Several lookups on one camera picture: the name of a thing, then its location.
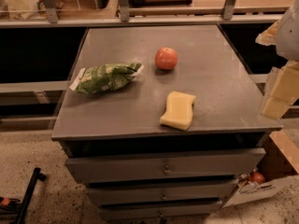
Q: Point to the red onion in box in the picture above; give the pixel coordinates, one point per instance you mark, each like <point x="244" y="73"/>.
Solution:
<point x="256" y="176"/>

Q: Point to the grey drawer cabinet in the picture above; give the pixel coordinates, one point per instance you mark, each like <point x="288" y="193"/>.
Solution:
<point x="226" y="109"/>

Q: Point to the red apple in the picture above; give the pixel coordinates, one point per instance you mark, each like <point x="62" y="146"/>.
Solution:
<point x="166" y="58"/>

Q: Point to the open cardboard box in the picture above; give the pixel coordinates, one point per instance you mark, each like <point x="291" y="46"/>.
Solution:
<point x="279" y="167"/>

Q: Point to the top grey drawer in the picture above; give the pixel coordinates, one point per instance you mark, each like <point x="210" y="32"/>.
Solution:
<point x="164" y="165"/>

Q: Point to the black metal stand leg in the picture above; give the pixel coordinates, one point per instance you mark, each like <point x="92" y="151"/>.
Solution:
<point x="36" y="176"/>

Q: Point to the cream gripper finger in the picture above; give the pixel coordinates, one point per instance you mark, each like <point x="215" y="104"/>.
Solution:
<point x="281" y="90"/>
<point x="268" y="36"/>

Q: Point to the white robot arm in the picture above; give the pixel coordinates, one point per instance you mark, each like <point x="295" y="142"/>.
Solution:
<point x="287" y="41"/>

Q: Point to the bottom grey drawer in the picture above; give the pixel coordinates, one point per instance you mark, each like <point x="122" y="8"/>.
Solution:
<point x="159" y="210"/>

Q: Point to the yellow wavy sponge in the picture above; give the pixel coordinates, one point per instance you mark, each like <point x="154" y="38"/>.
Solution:
<point x="178" y="113"/>

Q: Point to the middle grey drawer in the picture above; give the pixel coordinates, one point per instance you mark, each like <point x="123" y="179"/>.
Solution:
<point x="160" y="192"/>

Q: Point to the grey drawer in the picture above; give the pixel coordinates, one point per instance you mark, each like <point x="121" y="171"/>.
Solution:
<point x="164" y="165"/>
<point x="160" y="192"/>
<point x="159" y="210"/>

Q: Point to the green plastic snack bag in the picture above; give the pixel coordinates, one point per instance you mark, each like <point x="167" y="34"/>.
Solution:
<point x="107" y="77"/>

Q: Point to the metal shelf rail frame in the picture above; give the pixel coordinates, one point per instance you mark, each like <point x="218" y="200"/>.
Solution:
<point x="85" y="12"/>

